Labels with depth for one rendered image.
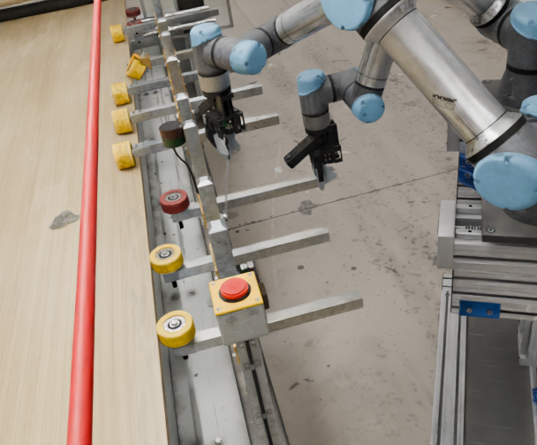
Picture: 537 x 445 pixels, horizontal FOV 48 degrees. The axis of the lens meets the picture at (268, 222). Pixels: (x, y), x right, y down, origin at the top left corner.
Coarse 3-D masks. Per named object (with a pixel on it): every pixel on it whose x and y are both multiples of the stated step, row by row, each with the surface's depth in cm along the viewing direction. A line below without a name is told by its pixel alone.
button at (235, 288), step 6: (228, 282) 86; (234, 282) 86; (240, 282) 86; (222, 288) 85; (228, 288) 85; (234, 288) 85; (240, 288) 85; (246, 288) 85; (222, 294) 85; (228, 294) 84; (234, 294) 84; (240, 294) 84
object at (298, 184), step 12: (288, 180) 175; (300, 180) 174; (312, 180) 174; (240, 192) 173; (252, 192) 172; (264, 192) 172; (276, 192) 173; (288, 192) 174; (192, 204) 172; (228, 204) 172; (240, 204) 173; (180, 216) 170; (192, 216) 171
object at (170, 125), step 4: (164, 124) 152; (168, 124) 152; (172, 124) 152; (176, 124) 151; (180, 124) 151; (160, 128) 151; (164, 128) 151; (168, 128) 150; (172, 128) 150; (176, 128) 150; (180, 136) 152; (184, 144) 153; (172, 148) 155; (176, 152) 156; (188, 152) 155; (188, 168) 159; (192, 172) 160; (192, 176) 160; (196, 188) 163
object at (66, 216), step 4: (64, 212) 168; (68, 212) 169; (56, 216) 166; (60, 216) 166; (64, 216) 166; (68, 216) 166; (72, 216) 166; (76, 216) 167; (56, 220) 165; (60, 220) 166; (64, 220) 165; (68, 220) 165; (72, 220) 166; (76, 220) 166; (52, 224) 164; (56, 224) 165; (60, 224) 164; (64, 224) 164; (52, 228) 164; (56, 228) 164
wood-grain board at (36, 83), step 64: (0, 64) 284; (64, 64) 272; (0, 128) 224; (64, 128) 216; (0, 192) 185; (64, 192) 179; (128, 192) 174; (0, 256) 157; (64, 256) 153; (128, 256) 150; (0, 320) 137; (64, 320) 134; (128, 320) 131; (0, 384) 121; (64, 384) 119; (128, 384) 117
